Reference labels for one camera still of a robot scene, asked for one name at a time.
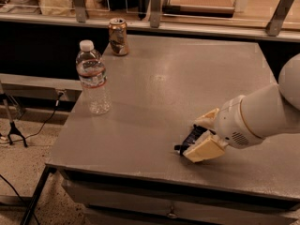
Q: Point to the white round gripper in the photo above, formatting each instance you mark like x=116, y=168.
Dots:
x=233, y=123

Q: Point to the dark blue rxbar wrapper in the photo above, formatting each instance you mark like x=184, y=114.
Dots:
x=191, y=142

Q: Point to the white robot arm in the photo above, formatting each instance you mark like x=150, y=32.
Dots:
x=245, y=121

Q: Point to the clear plastic water bottle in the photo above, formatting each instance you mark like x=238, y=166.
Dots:
x=93, y=76

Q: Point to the grey metal table drawer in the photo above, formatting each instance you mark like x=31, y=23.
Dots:
x=105, y=205

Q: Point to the crushed brown soda can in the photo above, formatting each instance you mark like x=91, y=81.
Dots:
x=118, y=36

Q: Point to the black table leg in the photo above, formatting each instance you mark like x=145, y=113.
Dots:
x=30, y=208

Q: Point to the black tripod stand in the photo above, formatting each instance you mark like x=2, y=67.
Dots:
x=13, y=129

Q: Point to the grey metal bracket right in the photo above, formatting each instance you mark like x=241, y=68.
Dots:
x=274, y=26

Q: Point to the grey metal bracket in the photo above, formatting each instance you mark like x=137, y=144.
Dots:
x=274, y=26
x=155, y=12
x=80, y=10

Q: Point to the grey metal bracket middle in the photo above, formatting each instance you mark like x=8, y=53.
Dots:
x=155, y=12

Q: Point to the grey metal bracket left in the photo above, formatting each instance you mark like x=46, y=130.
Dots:
x=80, y=10

